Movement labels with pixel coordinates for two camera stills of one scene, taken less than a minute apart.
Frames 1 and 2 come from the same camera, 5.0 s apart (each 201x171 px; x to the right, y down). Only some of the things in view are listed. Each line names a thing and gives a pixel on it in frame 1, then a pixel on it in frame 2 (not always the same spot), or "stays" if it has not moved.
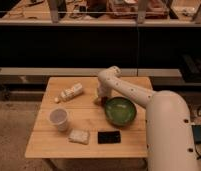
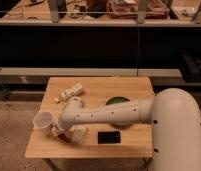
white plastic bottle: [68, 93] stays
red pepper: [103, 100] to [63, 137]
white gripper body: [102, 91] to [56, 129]
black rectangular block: [109, 137] stays
